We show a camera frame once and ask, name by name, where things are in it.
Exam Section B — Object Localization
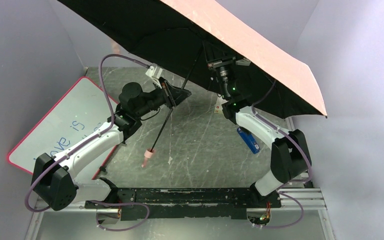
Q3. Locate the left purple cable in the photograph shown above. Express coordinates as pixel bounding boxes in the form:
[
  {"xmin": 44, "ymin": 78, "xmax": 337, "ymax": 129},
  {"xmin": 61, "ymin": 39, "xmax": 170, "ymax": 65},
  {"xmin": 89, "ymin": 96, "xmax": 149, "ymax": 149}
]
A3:
[{"xmin": 24, "ymin": 53, "xmax": 151, "ymax": 232}]

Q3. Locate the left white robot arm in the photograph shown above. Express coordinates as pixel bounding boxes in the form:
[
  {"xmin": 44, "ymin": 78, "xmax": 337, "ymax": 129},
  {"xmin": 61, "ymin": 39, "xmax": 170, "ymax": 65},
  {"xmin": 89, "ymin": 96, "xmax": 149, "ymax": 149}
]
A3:
[{"xmin": 28, "ymin": 77, "xmax": 192, "ymax": 211}]

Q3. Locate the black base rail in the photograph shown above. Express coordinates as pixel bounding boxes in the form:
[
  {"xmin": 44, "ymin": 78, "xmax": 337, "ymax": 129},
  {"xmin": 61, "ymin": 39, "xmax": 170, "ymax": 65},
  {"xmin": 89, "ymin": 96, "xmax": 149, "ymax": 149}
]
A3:
[{"xmin": 84, "ymin": 187, "xmax": 281, "ymax": 221}]

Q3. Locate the small white cardboard box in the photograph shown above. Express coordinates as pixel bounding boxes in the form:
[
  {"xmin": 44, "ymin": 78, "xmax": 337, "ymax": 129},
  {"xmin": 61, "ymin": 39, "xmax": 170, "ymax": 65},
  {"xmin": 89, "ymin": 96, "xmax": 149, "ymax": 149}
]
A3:
[{"xmin": 214, "ymin": 96, "xmax": 225, "ymax": 114}]

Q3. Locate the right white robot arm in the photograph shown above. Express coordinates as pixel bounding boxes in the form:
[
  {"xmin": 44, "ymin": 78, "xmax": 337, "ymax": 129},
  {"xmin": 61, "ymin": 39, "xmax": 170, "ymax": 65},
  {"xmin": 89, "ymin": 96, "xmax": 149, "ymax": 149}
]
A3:
[{"xmin": 207, "ymin": 57, "xmax": 312, "ymax": 199}]

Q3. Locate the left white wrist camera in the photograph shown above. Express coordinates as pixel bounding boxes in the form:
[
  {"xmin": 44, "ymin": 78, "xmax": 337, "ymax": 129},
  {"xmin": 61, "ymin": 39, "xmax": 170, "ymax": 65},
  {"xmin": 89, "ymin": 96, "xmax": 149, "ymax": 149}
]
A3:
[{"xmin": 145, "ymin": 65, "xmax": 164, "ymax": 89}]

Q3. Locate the pink and black umbrella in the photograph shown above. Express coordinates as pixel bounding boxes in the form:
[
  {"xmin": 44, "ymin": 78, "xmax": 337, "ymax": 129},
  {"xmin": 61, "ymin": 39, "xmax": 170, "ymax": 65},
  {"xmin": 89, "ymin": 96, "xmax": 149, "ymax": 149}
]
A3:
[{"xmin": 56, "ymin": 0, "xmax": 328, "ymax": 169}]

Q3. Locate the aluminium frame rail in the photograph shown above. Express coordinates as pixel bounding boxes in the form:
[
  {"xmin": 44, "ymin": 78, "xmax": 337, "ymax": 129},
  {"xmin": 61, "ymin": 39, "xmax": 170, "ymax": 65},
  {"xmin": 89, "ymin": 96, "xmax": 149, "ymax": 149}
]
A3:
[{"xmin": 24, "ymin": 188, "xmax": 327, "ymax": 240}]

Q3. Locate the red framed whiteboard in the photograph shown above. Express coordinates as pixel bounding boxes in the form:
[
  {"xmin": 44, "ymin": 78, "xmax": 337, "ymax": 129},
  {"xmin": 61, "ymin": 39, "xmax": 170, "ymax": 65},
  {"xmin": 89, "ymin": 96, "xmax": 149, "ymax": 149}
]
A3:
[{"xmin": 6, "ymin": 76, "xmax": 110, "ymax": 174}]

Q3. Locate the purple cable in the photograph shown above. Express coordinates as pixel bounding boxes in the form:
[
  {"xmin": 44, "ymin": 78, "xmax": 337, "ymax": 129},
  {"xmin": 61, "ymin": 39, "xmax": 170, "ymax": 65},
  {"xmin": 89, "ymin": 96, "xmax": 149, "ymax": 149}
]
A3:
[
  {"xmin": 24, "ymin": 53, "xmax": 151, "ymax": 232},
  {"xmin": 248, "ymin": 79, "xmax": 313, "ymax": 230}
]

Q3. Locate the blue marker pen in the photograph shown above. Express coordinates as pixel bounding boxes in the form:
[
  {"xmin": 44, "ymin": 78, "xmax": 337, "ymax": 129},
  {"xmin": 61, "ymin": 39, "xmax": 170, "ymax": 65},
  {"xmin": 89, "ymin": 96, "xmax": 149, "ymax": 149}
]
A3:
[{"xmin": 237, "ymin": 127, "xmax": 261, "ymax": 154}]

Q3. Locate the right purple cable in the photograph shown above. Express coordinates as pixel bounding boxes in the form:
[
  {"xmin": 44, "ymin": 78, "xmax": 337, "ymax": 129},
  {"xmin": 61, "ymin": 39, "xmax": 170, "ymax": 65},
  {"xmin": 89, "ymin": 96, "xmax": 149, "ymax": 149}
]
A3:
[{"xmin": 248, "ymin": 79, "xmax": 313, "ymax": 230}]

